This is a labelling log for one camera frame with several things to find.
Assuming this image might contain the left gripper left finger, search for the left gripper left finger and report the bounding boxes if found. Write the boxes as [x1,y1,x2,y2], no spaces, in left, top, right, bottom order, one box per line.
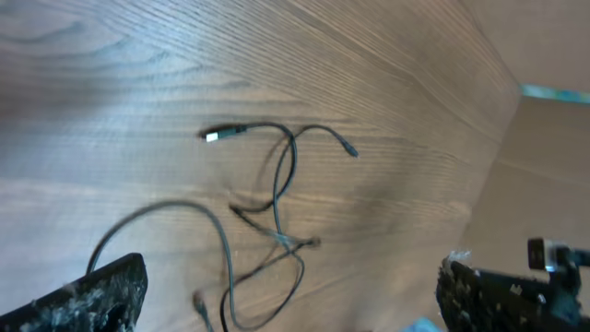
[1,253,148,332]

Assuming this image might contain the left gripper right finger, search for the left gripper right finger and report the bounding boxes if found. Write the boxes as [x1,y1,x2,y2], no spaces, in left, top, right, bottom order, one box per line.
[435,258,589,332]

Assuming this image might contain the black cable silver plugs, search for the black cable silver plugs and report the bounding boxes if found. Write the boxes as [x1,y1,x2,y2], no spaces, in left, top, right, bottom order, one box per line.
[527,238,589,288]

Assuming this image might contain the black USB cable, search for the black USB cable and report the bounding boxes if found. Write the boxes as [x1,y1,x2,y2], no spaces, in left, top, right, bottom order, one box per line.
[85,124,360,332]

